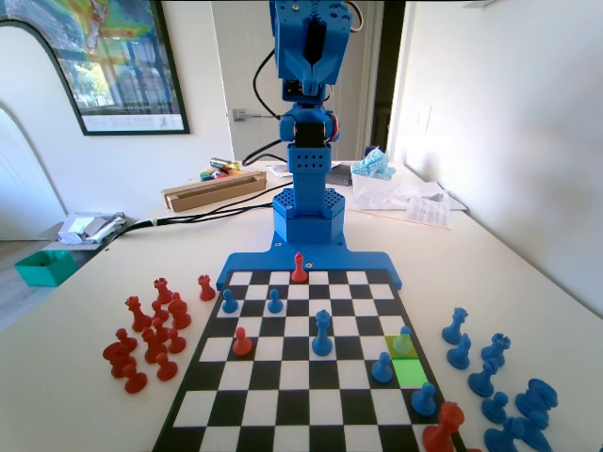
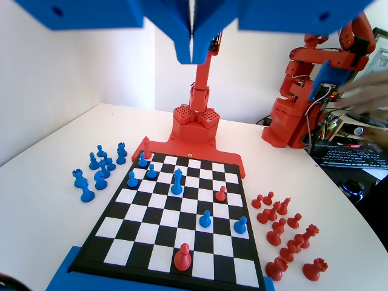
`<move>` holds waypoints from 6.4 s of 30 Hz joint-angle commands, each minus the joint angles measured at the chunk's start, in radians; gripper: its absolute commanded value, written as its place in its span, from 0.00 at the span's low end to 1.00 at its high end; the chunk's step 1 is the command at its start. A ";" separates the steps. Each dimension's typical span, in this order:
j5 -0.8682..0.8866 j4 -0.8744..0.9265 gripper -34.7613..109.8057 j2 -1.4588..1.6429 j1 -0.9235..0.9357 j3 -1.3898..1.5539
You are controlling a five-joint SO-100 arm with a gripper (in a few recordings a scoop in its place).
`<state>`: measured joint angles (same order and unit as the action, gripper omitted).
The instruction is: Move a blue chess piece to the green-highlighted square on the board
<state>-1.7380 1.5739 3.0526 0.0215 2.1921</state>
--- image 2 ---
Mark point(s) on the blue chess king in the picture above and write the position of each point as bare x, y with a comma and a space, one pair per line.
176, 186

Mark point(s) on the red chess bishop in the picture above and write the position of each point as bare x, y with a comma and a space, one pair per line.
272, 213
182, 260
284, 208

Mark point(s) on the black computer mouse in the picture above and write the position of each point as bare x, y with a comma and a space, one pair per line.
353, 187

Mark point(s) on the red robot arm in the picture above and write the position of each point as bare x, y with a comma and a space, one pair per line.
195, 127

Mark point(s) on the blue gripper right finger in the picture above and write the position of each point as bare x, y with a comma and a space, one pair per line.
272, 15

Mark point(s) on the red chess queen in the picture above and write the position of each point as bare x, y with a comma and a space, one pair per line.
309, 236

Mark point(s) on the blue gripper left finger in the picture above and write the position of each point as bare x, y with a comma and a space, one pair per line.
106, 12

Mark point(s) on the computer monitor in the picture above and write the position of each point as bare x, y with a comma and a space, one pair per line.
380, 54

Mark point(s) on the black and white chessboard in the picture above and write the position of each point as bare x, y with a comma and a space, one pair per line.
169, 212

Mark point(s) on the small wooden shelf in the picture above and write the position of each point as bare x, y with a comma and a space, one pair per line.
342, 124

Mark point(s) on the blue chess pawn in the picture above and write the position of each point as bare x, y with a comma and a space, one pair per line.
111, 165
142, 162
240, 225
205, 220
151, 172
100, 151
132, 181

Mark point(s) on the person's hand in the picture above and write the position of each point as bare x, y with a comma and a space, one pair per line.
373, 97

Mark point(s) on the red chess pawn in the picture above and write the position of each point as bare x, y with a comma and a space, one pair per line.
278, 225
262, 216
267, 199
257, 202
286, 254
220, 195
295, 243

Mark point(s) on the red chess king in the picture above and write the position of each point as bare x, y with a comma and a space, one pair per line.
147, 150

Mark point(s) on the blue base plate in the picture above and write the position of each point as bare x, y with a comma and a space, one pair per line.
63, 272

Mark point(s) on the black computer keyboard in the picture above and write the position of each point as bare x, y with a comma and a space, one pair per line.
348, 157

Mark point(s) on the red chess rook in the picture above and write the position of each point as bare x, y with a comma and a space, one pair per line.
315, 269
275, 269

